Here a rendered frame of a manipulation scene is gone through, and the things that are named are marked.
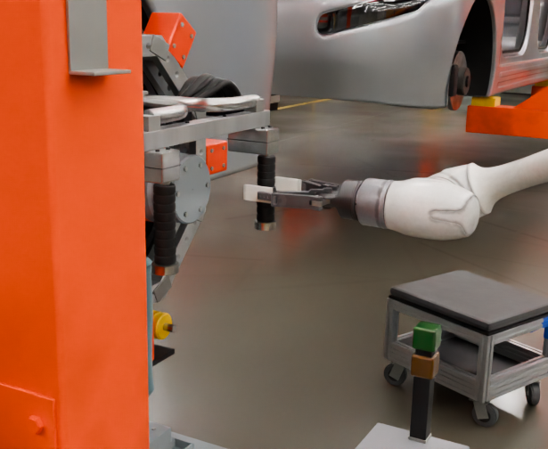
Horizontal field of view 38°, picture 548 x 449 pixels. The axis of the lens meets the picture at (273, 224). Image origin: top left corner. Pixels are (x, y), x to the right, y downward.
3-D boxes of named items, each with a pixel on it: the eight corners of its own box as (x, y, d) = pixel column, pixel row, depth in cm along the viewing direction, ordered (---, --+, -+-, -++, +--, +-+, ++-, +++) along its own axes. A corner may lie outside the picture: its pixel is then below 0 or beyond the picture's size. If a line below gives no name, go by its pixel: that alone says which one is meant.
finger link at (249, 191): (276, 203, 154) (274, 204, 153) (245, 199, 157) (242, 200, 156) (277, 188, 153) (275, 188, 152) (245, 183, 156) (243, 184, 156)
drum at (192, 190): (126, 205, 165) (124, 136, 161) (214, 219, 155) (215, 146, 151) (78, 219, 153) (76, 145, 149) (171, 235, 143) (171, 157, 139)
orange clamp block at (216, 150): (177, 173, 181) (200, 167, 189) (208, 176, 178) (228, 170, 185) (177, 142, 179) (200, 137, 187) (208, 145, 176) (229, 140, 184)
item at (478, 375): (379, 382, 266) (384, 284, 257) (451, 357, 287) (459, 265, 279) (483, 436, 233) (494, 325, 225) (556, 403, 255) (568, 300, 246)
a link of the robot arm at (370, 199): (398, 224, 153) (369, 219, 156) (401, 176, 151) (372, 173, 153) (381, 234, 145) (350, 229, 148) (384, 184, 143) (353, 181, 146)
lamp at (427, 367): (416, 367, 141) (418, 346, 140) (438, 372, 139) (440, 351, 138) (409, 376, 137) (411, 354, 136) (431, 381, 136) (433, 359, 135)
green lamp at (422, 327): (418, 340, 140) (420, 319, 139) (441, 346, 138) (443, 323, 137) (411, 348, 136) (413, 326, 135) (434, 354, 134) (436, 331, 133)
